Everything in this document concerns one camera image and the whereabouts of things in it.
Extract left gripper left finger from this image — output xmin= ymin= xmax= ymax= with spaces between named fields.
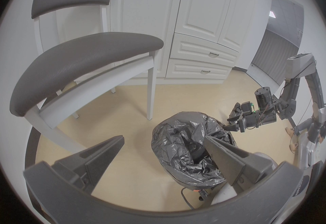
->
xmin=52 ymin=135 xmax=125 ymax=194

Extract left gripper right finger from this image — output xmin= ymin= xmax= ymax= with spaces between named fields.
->
xmin=204 ymin=135 xmax=275 ymax=193

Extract black plastic bag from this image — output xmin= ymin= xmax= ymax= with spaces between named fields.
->
xmin=151 ymin=112 xmax=239 ymax=189

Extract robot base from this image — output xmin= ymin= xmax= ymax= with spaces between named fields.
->
xmin=210 ymin=132 xmax=326 ymax=205

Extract crumpled black plastic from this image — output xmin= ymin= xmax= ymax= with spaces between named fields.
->
xmin=230 ymin=102 xmax=243 ymax=117

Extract person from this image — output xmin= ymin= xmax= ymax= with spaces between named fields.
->
xmin=285 ymin=119 xmax=313 ymax=153

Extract grey curtain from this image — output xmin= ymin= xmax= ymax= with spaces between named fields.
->
xmin=251 ymin=29 xmax=300 ymax=86

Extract white chair with grey seat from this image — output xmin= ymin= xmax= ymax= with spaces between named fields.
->
xmin=10 ymin=0 xmax=164 ymax=154

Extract white wardrobe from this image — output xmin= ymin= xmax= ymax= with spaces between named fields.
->
xmin=38 ymin=0 xmax=260 ymax=86

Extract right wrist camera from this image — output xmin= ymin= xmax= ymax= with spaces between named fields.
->
xmin=241 ymin=101 xmax=253 ymax=116

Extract black cable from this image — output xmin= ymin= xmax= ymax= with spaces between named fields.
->
xmin=181 ymin=187 xmax=212 ymax=210

